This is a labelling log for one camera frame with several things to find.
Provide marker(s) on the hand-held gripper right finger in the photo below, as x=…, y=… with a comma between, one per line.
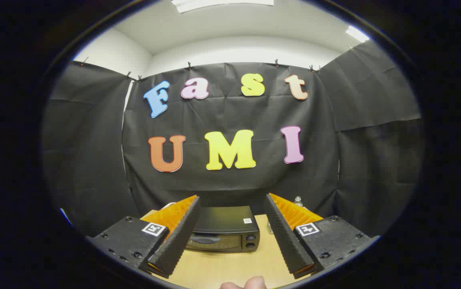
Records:
x=284, y=237

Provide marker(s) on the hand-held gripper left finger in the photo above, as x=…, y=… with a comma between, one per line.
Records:
x=178, y=241

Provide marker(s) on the black toaster oven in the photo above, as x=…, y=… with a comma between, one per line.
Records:
x=226, y=218

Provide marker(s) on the clear bottle with green label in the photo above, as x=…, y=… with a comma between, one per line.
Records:
x=298, y=202

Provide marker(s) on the black backdrop cloth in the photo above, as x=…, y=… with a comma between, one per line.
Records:
x=230, y=184

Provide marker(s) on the small ceiling light panel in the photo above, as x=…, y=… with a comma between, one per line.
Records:
x=357, y=34

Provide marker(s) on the long ceiling light panel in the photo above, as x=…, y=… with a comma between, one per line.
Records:
x=222, y=4

